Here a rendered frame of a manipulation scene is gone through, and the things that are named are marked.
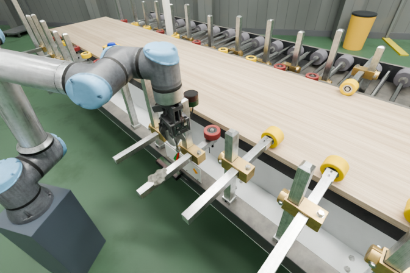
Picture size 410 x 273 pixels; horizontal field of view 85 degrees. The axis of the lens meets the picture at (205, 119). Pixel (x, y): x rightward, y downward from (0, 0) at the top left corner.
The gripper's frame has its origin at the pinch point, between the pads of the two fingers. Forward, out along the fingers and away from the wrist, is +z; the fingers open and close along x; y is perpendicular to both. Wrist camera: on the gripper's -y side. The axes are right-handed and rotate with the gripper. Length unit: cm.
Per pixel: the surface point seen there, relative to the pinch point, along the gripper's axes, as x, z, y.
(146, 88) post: 4.7, -7.8, -30.9
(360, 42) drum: 421, 88, -95
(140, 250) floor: -27, 101, -24
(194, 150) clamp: 10.5, 14.3, -3.7
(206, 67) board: 62, 11, -63
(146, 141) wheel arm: -2.9, 17.4, -25.9
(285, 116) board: 58, 11, 8
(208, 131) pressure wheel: 20.9, 11.0, -6.7
